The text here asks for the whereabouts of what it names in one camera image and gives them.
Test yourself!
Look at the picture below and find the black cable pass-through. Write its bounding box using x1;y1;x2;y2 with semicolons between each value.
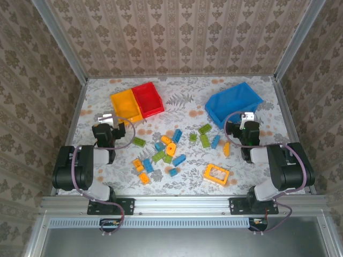
99;218;122;233

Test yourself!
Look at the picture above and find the aluminium cross rail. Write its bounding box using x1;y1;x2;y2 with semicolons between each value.
40;194;332;215

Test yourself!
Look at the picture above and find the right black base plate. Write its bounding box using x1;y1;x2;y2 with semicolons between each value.
229;197;279;215

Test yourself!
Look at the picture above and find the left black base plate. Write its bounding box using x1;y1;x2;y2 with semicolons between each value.
87;197;135;216

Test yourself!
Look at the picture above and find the blue plastic bin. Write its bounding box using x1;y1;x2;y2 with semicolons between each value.
205;81;264;130

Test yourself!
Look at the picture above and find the grey metal panel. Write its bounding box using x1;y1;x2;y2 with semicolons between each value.
40;227;330;257

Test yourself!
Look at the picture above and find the red plastic bin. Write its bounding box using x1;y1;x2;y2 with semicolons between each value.
131;81;165;119

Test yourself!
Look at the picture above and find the yellow lego window frame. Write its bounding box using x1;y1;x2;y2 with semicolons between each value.
203;163;230;187

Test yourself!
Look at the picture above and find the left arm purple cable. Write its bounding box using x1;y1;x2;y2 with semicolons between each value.
71;114;136;238

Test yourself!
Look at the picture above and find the yellow plastic bin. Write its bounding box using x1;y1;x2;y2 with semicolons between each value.
110;88;144;124

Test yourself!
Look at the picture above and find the aluminium corner post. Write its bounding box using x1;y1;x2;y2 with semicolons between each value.
31;0;88;84
273;0;327;82

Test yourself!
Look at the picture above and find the aluminium side rail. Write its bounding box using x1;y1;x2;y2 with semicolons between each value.
271;77;317;195
50;77;89;196

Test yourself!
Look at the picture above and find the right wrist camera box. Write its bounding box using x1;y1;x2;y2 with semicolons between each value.
239;111;255;130

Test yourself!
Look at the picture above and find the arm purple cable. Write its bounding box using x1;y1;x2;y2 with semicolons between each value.
71;114;136;238
223;111;309;236

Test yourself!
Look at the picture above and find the grey slotted cable duct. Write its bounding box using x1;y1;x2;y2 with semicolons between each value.
49;217;252;229

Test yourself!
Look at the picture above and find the long green lego brick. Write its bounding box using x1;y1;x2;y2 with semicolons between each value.
199;134;211;149

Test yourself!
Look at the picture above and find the floral table cover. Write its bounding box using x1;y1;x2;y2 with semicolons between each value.
57;75;307;196

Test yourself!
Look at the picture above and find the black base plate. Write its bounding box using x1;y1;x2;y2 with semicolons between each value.
229;197;279;215
87;197;135;216

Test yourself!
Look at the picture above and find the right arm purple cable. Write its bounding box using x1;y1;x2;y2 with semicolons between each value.
223;111;309;236

